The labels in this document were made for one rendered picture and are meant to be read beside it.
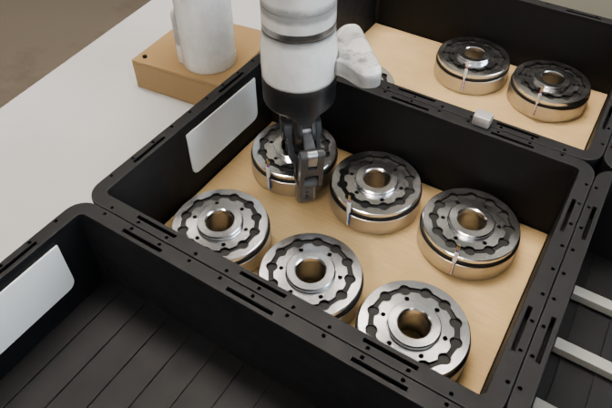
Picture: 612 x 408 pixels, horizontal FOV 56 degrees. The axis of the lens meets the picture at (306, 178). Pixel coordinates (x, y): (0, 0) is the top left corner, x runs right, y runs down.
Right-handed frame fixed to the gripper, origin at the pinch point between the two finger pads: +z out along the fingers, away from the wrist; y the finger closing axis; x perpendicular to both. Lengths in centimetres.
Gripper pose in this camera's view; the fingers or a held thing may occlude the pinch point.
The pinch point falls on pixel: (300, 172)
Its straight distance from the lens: 67.4
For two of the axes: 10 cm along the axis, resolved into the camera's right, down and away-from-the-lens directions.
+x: 9.8, -1.5, 1.5
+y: 2.1, 6.9, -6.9
